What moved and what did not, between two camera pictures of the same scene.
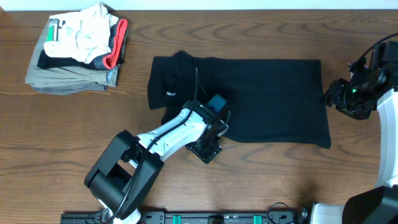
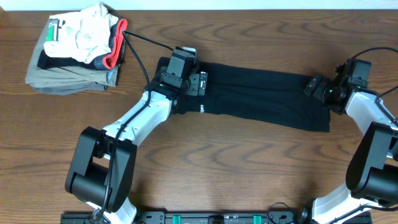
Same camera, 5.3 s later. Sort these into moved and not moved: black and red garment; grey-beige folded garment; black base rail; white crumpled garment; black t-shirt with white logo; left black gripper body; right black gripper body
Moved: right black gripper body; left black gripper body; black t-shirt with white logo
Not moved: white crumpled garment; black and red garment; grey-beige folded garment; black base rail
